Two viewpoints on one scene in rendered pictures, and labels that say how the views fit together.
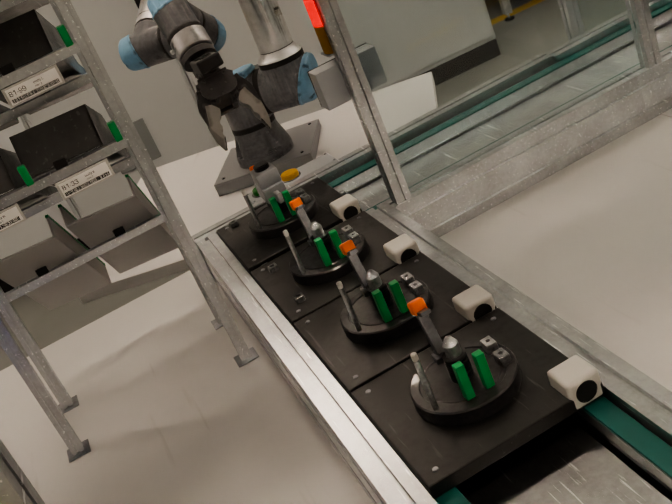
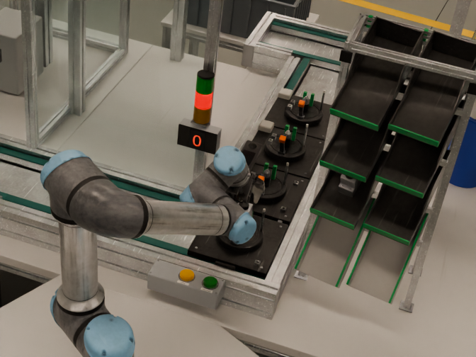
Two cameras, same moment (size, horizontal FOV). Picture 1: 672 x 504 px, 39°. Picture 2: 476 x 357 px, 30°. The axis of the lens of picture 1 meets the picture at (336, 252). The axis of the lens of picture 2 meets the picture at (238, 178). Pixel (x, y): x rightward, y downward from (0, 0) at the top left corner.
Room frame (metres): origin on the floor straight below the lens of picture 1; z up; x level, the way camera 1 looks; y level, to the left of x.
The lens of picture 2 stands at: (3.54, 0.90, 2.69)
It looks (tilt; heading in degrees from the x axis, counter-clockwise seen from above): 37 degrees down; 205
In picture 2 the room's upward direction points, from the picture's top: 8 degrees clockwise
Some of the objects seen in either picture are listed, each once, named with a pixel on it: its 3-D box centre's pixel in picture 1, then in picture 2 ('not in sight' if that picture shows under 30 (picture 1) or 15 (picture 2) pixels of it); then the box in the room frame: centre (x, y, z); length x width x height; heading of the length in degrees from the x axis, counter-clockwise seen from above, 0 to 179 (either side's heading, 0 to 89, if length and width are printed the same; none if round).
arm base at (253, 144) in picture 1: (259, 137); not in sight; (2.33, 0.06, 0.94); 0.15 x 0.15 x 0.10
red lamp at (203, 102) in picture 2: (321, 8); (203, 98); (1.62, -0.14, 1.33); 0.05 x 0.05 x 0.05
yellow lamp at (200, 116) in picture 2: (332, 35); (202, 112); (1.62, -0.14, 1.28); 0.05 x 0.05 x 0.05
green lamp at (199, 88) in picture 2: not in sight; (205, 83); (1.62, -0.14, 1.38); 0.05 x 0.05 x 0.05
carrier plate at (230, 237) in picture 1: (287, 223); (239, 239); (1.70, 0.07, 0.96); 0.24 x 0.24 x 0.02; 12
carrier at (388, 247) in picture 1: (322, 241); (265, 178); (1.45, 0.01, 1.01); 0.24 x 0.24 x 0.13; 12
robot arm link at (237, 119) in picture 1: (244, 95); (108, 348); (2.34, 0.06, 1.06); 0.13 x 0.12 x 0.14; 67
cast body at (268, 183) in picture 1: (268, 181); (244, 211); (1.69, 0.06, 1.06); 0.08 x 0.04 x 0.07; 12
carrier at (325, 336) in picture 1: (379, 292); (286, 139); (1.21, -0.03, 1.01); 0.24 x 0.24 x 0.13; 12
